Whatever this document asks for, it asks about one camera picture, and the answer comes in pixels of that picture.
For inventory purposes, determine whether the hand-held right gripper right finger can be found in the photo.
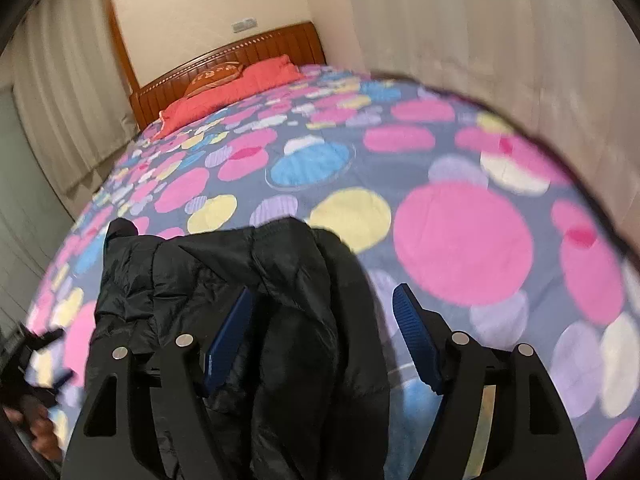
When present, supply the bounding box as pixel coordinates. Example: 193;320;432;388
392;284;589;480

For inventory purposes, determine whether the orange cushion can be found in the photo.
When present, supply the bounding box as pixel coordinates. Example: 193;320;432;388
184;62;247;99

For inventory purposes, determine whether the person's left hand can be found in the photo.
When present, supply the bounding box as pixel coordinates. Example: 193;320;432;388
4;402;66;462

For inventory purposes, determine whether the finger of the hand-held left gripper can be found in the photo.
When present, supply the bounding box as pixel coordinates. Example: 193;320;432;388
30;367;74;395
19;324;66;353

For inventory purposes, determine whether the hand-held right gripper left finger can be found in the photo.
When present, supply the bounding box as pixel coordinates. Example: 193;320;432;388
60;286;260;480

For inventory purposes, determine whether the cream curtain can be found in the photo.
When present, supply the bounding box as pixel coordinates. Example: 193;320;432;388
299;0;640;246
9;0;142;198

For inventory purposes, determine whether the black puffer jacket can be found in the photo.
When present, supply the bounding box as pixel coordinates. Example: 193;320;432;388
84;216;392;480

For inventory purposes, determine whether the red pillow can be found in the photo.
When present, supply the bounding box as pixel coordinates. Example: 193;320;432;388
150;55;307;142

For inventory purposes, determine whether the dotted colourful bedsheet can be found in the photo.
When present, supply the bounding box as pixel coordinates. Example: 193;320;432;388
24;62;640;480

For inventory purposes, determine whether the frosted glass sliding door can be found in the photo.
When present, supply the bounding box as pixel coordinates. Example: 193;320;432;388
0;84;77;333

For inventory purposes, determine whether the wooden door frame post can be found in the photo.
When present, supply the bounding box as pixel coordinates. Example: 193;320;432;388
107;4;139;97

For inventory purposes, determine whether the wooden bed headboard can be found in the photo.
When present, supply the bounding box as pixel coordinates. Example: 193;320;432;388
128;21;327;131

